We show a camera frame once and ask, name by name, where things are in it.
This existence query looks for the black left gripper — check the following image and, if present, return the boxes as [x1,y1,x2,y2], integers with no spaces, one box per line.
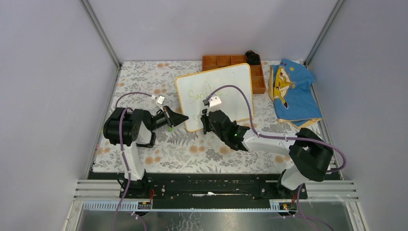
[149,104,187,131]

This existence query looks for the yellow framed whiteboard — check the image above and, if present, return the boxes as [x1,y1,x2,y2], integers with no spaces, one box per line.
[175,64,254,132]

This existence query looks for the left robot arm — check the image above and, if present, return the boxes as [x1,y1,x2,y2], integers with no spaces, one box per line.
[102,106,189,198]

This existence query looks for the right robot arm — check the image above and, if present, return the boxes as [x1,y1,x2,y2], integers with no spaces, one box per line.
[201,109,333,198]

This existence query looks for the orange wooden compartment tray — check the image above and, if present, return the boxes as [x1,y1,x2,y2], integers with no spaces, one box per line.
[202,54,266,94]

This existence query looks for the black object in tray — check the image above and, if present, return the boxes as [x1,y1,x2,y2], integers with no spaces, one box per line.
[245,50,261,65]

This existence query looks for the blue yellow cartoon bag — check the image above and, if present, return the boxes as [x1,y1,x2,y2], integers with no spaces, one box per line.
[268,59,322,129]

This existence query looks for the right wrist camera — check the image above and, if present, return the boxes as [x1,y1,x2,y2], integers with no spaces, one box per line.
[203,96,222,111]

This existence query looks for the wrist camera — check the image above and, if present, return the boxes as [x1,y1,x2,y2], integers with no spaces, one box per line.
[155,95,165,108]
[203,96,222,111]

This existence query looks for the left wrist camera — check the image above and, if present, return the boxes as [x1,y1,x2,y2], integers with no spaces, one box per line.
[155,95,165,108]

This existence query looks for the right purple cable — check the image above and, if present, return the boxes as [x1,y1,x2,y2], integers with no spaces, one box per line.
[206,85,347,231]

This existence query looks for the purple cable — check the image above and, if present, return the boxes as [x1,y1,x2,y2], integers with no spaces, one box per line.
[110,92,157,231]
[206,85,347,231]

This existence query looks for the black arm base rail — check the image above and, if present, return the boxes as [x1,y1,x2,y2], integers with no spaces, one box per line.
[90,173,308,210]

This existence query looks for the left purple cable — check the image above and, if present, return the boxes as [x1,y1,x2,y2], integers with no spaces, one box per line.
[110,92,157,231]

